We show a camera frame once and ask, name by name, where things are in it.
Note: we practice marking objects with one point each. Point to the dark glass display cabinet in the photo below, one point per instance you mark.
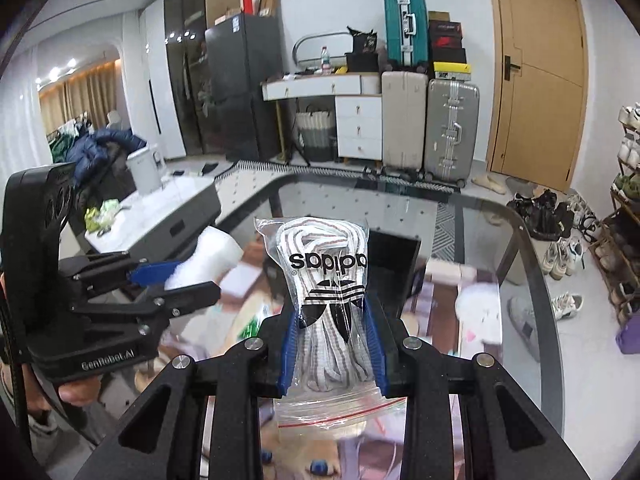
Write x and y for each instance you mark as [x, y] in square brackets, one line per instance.
[186, 22]

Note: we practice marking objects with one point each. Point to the anime girl desk mat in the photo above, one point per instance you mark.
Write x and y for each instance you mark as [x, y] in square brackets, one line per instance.
[456, 311]

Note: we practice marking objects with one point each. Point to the black refrigerator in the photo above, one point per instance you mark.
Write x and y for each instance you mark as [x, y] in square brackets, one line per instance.
[244, 52]

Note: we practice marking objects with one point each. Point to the oval metal mirror frame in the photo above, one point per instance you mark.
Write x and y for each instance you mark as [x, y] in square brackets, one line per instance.
[307, 51]

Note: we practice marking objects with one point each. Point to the stack of shoe boxes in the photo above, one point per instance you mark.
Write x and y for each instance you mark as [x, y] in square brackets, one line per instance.
[447, 53]

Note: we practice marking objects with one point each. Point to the woven laundry basket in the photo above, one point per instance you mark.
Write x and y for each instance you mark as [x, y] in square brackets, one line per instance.
[317, 134]

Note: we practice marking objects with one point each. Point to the white electric kettle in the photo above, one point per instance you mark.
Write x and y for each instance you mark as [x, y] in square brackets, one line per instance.
[146, 167]

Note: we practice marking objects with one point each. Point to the person's left hand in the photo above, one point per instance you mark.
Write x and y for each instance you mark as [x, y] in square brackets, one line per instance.
[80, 393]

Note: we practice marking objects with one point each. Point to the wooden shoe rack with shoes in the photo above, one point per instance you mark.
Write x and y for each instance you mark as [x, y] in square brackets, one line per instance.
[616, 252]

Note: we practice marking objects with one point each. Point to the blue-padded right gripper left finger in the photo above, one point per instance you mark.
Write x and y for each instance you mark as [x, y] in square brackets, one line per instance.
[211, 403]

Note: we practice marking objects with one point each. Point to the pile of shoes on floor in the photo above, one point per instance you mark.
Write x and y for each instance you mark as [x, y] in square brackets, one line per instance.
[551, 221]

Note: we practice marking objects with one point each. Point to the beige suitcase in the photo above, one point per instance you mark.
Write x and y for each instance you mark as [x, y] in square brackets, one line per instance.
[404, 96]

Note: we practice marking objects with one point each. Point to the white flower bunch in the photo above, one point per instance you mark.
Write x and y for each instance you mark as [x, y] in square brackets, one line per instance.
[100, 219]

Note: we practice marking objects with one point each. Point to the wooden door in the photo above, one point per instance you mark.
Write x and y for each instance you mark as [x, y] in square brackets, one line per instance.
[541, 87]

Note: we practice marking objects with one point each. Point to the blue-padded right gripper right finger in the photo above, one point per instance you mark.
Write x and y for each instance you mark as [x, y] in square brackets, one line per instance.
[505, 436]

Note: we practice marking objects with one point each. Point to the teal suitcase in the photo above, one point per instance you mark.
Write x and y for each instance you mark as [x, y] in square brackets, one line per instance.
[406, 27]

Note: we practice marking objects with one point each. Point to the plastic water bottle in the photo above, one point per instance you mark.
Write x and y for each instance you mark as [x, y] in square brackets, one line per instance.
[325, 61]

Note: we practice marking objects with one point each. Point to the blue puffer jacket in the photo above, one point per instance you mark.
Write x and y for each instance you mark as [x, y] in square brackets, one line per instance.
[89, 152]

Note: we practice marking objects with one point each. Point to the bagged white adidas shoelaces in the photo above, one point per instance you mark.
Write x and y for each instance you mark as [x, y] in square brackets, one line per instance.
[331, 387]

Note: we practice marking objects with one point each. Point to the red bag on fridge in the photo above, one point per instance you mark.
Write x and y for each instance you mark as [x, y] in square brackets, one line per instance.
[248, 6]

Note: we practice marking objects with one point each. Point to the purple bag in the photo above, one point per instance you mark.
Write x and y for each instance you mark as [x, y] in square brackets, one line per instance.
[628, 338]

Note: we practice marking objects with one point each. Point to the black storage box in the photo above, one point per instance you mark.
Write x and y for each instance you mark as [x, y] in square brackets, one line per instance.
[396, 270]

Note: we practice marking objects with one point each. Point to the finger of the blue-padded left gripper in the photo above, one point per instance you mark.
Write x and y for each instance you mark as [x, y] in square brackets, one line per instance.
[153, 273]
[186, 300]

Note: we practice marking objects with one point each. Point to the silver aluminium suitcase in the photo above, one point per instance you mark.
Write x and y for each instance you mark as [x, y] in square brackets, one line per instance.
[452, 114]

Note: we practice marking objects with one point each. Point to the grey marble side cabinet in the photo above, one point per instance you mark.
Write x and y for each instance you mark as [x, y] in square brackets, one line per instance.
[161, 224]

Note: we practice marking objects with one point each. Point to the beige slipper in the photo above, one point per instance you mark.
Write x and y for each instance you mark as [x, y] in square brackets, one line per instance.
[488, 182]

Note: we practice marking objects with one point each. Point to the white dressing desk with drawers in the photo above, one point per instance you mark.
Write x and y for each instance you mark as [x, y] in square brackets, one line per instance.
[357, 100]

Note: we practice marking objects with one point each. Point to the black handbag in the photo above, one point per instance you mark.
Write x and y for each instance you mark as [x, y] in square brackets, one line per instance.
[363, 58]

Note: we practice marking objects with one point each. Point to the white foam packing piece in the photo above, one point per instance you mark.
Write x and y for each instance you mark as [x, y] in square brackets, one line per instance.
[210, 259]

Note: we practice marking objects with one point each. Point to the cardboard box on fridge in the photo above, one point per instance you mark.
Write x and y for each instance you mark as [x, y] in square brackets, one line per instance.
[268, 8]

